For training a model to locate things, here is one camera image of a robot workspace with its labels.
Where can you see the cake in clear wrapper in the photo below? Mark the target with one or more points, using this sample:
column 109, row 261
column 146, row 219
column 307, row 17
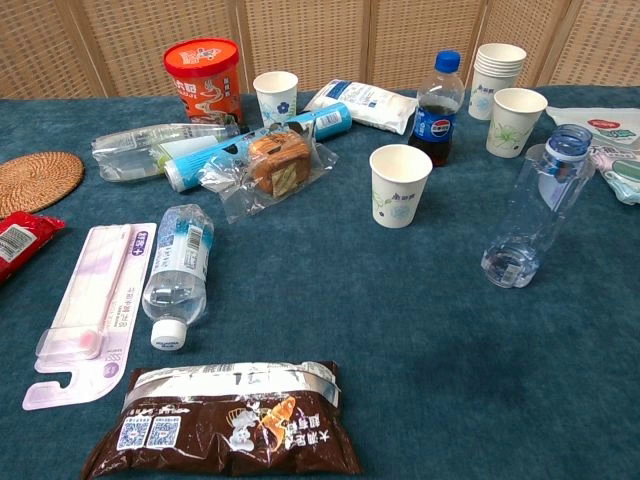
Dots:
column 280, row 160

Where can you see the white cup blue flower print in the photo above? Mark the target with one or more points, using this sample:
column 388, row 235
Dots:
column 275, row 105

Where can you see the pink toothbrush blister pack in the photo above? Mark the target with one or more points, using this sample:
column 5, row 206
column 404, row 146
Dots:
column 95, row 300

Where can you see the red instant noodle tub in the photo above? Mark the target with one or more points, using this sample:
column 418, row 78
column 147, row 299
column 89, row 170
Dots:
column 205, row 85

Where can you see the sealed water bottle white cap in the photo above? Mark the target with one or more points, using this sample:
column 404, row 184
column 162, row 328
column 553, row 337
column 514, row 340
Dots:
column 177, row 270

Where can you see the stack of white paper cups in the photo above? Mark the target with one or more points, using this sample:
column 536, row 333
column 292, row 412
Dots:
column 492, row 75

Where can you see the cola bottle blue cap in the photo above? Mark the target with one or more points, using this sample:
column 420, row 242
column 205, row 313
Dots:
column 434, row 130

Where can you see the round woven rattan coaster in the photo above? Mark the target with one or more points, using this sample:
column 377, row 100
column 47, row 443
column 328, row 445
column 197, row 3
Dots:
column 35, row 182

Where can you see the wicker folding screen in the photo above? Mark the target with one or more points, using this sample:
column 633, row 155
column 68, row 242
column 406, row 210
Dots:
column 310, row 40

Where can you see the white wet wipes pack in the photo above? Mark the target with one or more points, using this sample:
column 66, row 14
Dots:
column 365, row 102

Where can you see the white snack bag right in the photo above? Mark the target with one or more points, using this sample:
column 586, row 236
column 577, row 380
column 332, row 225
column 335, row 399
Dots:
column 612, row 135

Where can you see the clear bottle green label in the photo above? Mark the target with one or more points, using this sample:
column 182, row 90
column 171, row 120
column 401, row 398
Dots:
column 130, row 150

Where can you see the white cup green flower print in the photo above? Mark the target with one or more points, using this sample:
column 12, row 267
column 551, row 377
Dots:
column 515, row 130

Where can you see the clear plastic bottle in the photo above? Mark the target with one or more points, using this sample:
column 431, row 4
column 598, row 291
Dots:
column 540, row 200

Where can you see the brown bread snack bag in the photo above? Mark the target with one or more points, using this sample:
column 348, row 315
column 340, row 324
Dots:
column 220, row 430

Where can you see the blue cylindrical roll pack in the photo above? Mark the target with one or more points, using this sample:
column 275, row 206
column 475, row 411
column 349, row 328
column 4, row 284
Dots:
column 200, row 162

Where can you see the teal tablecloth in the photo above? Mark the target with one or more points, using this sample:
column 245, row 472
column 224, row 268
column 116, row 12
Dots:
column 400, row 325

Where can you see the red snack packet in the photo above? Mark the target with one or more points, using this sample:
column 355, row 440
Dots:
column 20, row 242

